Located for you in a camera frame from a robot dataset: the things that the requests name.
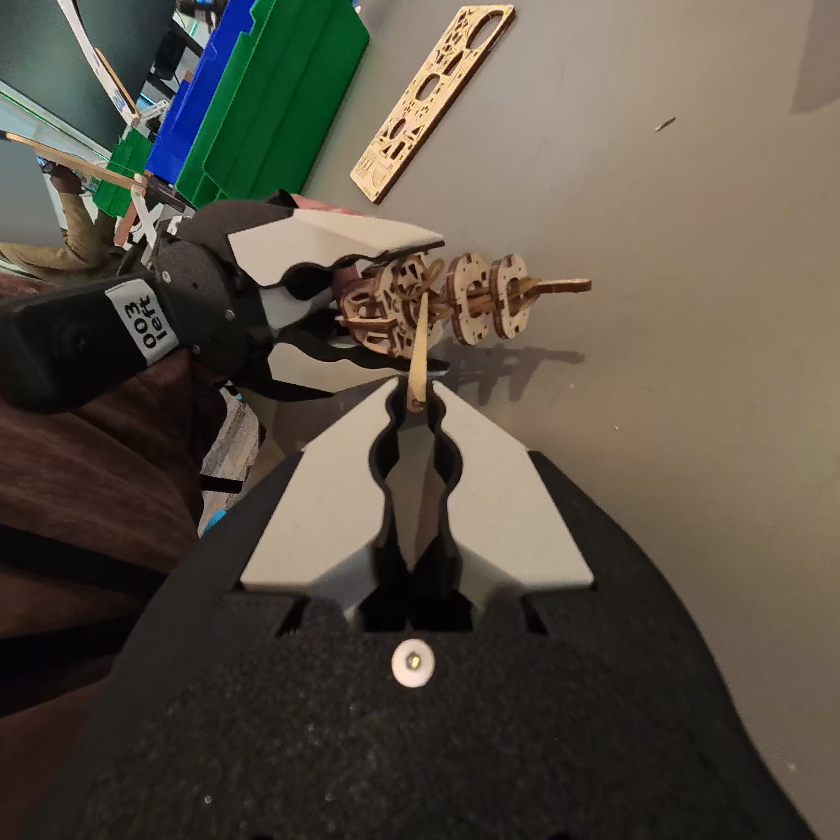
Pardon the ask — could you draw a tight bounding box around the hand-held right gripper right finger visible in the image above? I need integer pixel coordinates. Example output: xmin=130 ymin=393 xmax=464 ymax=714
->
xmin=423 ymin=381 xmax=595 ymax=624

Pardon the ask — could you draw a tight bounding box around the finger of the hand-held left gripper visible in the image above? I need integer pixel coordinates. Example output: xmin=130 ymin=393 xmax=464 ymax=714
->
xmin=246 ymin=325 xmax=450 ymax=403
xmin=226 ymin=209 xmax=447 ymax=332

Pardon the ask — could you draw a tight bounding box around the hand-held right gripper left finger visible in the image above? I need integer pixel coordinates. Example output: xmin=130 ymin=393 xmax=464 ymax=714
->
xmin=239 ymin=377 xmax=411 ymax=627

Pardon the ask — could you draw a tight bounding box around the thin wooden stick part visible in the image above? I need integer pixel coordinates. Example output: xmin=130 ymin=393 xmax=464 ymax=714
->
xmin=406 ymin=292 xmax=431 ymax=414

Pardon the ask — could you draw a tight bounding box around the wooden model assembly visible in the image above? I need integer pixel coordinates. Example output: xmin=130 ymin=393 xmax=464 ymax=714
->
xmin=335 ymin=252 xmax=593 ymax=361

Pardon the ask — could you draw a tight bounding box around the wooden laser-cut parts sheet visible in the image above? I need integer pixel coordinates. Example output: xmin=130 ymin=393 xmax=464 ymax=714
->
xmin=350 ymin=5 xmax=516 ymax=204

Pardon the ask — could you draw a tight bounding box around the green storage bin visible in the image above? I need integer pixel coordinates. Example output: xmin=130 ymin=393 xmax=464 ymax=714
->
xmin=95 ymin=128 xmax=156 ymax=217
xmin=174 ymin=0 xmax=370 ymax=210

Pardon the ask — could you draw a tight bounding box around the background wooden table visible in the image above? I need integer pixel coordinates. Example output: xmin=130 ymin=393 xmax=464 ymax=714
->
xmin=0 ymin=130 xmax=194 ymax=212

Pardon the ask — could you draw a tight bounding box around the blue storage bin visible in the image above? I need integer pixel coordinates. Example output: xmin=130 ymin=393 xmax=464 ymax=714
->
xmin=144 ymin=0 xmax=257 ymax=191

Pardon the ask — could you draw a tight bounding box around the brown garment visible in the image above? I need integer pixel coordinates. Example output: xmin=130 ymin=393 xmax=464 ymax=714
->
xmin=0 ymin=272 xmax=231 ymax=840

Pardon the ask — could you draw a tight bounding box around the black strap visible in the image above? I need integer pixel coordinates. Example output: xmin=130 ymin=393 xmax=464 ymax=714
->
xmin=0 ymin=524 xmax=169 ymax=598

